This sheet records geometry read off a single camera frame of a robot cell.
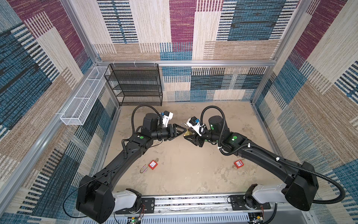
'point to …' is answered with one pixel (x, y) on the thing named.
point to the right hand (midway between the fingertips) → (188, 134)
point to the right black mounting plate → (238, 202)
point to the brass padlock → (188, 132)
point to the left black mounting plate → (147, 206)
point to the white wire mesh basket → (76, 113)
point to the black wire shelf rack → (135, 84)
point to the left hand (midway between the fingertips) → (185, 130)
